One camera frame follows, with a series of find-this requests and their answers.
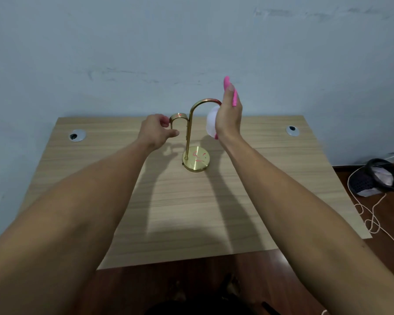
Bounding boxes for person's right hand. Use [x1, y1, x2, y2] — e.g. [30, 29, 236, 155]
[214, 83, 243, 142]

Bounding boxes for person's left hand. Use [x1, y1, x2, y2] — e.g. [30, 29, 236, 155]
[136, 114, 180, 151]

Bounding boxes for pink and white headphones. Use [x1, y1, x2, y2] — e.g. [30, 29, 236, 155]
[206, 76, 238, 141]

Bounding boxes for gold metal hook stand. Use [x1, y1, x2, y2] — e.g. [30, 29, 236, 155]
[169, 98, 222, 173]

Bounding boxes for person's right forearm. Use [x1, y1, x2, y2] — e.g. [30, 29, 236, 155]
[219, 134, 394, 315]

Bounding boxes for person's left forearm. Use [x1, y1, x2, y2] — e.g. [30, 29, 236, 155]
[0, 140, 155, 315]

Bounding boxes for person's left foot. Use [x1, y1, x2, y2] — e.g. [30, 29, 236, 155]
[170, 280, 188, 303]

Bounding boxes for person's foot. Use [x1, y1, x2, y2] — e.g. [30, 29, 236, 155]
[170, 280, 188, 303]
[221, 274, 242, 299]

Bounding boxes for person's right foot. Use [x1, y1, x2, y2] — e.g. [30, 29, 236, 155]
[221, 274, 242, 299]

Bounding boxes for black basket with white bag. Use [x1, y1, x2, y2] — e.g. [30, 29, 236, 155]
[356, 158, 394, 197]

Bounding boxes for person's dark clothing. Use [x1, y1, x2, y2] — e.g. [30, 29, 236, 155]
[150, 293, 280, 315]

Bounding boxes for white cable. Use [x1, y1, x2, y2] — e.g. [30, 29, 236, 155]
[347, 153, 394, 250]

